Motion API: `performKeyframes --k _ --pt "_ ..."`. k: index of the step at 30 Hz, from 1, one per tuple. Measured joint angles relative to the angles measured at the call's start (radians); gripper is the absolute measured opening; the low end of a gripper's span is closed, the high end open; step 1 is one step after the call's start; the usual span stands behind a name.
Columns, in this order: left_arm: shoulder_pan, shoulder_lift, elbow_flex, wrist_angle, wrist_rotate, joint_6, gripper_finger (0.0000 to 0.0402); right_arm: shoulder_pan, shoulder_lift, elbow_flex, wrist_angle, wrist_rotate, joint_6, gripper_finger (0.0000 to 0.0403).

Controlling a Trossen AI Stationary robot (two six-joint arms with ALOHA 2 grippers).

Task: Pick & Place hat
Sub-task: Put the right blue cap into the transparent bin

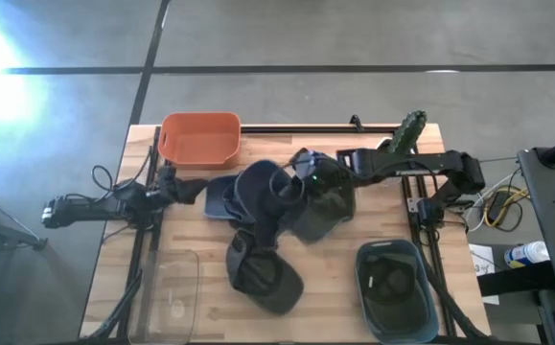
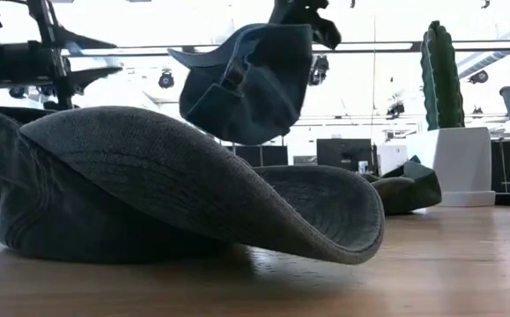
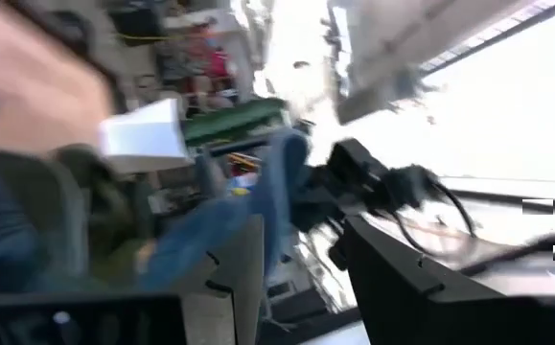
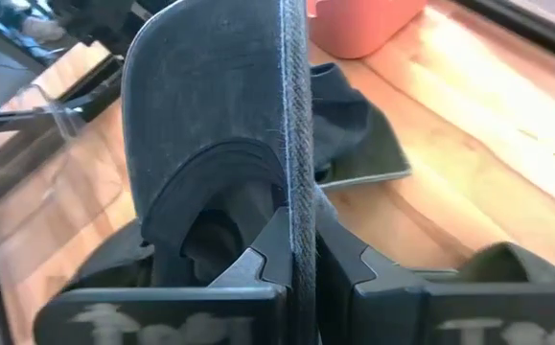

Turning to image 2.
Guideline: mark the dark grey cap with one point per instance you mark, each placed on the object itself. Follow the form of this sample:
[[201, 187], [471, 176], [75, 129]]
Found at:
[[127, 176]]

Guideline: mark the black ceiling spotlight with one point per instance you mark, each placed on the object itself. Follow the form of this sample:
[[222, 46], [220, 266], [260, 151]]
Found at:
[[319, 70], [165, 80], [479, 77], [395, 109]]

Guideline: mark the black ceiling track rail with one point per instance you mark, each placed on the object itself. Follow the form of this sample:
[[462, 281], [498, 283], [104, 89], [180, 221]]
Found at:
[[188, 49]]

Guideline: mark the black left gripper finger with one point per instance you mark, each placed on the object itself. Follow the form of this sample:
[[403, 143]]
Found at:
[[87, 42], [91, 75]]

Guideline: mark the black computer monitor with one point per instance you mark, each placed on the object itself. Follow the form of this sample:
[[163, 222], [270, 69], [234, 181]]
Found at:
[[261, 156], [342, 154]]

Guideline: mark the white box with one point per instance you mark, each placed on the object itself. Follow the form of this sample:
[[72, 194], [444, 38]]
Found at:
[[392, 159]]

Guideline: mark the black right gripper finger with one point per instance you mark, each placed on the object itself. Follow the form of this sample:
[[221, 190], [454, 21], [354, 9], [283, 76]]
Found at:
[[328, 31]]

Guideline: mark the small white cup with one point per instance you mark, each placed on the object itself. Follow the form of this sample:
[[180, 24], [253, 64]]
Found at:
[[363, 167]]

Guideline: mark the olive green cap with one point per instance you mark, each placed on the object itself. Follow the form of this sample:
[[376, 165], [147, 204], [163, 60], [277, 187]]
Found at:
[[408, 189]]

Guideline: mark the green cactus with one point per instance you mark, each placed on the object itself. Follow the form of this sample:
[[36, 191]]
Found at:
[[441, 75]]

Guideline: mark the grey ceiling duct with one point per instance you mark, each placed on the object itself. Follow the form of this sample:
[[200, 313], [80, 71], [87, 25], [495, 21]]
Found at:
[[497, 55]]

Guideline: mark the white plant pot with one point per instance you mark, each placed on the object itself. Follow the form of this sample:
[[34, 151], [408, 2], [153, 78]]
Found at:
[[461, 163]]

